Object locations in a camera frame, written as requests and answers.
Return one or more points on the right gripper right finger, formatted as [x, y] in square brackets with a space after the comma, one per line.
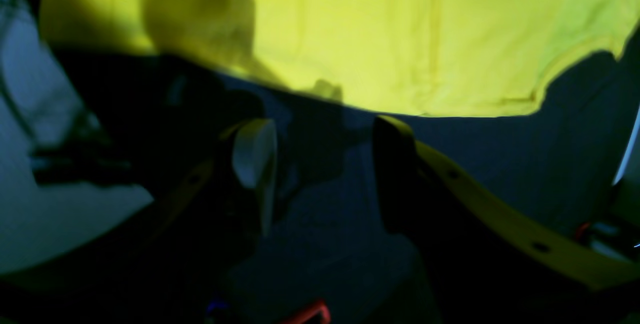
[427, 197]

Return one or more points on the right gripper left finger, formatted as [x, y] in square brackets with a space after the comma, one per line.
[221, 207]

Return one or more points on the yellow t-shirt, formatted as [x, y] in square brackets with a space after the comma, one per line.
[435, 58]

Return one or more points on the black table cloth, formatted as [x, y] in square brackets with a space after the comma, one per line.
[555, 166]

